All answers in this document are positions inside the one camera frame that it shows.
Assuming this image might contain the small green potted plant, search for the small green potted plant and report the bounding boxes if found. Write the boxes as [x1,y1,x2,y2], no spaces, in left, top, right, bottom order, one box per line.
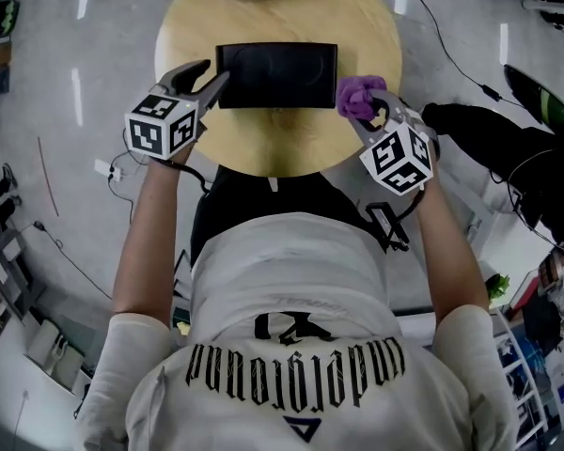
[486,273,512,301]

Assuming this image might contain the person's left forearm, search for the person's left forearm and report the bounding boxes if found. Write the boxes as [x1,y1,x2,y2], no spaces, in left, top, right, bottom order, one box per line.
[111,155,194,317]

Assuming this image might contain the white power strip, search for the white power strip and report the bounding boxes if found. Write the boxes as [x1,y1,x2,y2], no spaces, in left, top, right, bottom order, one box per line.
[93,158,123,181]

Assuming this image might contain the black charger cable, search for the black charger cable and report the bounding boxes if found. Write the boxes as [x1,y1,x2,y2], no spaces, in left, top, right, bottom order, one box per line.
[399,0,527,107]

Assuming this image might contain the thin black floor cable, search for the thin black floor cable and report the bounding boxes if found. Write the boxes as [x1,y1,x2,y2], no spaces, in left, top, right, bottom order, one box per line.
[32,221,114,300]

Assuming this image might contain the white metal rack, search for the white metal rack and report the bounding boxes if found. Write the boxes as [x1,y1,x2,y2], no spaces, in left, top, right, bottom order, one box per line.
[491,307,554,451]

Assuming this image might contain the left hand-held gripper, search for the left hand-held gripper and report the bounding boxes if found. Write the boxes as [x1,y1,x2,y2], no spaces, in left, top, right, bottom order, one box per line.
[123,58,232,163]

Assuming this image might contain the person's black trousers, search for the person's black trousers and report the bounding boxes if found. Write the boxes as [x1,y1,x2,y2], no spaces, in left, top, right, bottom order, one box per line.
[189,164,386,272]

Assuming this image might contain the black green backpack shell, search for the black green backpack shell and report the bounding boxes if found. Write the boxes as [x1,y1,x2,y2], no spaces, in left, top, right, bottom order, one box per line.
[503,63,564,127]

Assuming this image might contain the grey power cable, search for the grey power cable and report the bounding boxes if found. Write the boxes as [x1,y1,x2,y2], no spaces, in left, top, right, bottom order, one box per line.
[107,150,147,225]

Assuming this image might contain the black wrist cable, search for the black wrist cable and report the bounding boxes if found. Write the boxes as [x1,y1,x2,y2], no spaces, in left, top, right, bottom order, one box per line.
[168,161,213,193]
[394,188,427,221]

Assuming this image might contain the purple cloth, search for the purple cloth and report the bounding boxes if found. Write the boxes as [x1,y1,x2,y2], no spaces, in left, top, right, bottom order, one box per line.
[336,74,389,122]

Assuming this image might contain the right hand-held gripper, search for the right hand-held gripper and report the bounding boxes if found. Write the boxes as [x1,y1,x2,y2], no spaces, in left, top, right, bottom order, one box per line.
[345,89,442,198]

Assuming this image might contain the black rectangular box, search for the black rectangular box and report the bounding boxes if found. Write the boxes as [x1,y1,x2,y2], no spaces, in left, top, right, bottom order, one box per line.
[214,41,339,111]

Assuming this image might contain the person's right forearm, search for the person's right forearm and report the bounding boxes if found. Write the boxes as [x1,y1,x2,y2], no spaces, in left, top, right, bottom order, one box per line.
[415,176,493,321]

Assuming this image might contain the round wooden table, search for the round wooden table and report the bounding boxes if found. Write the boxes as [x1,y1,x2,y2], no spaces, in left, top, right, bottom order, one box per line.
[153,0,404,179]

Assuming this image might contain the person's white printed t-shirt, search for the person's white printed t-shirt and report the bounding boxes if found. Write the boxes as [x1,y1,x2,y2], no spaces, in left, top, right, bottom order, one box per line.
[74,211,518,451]

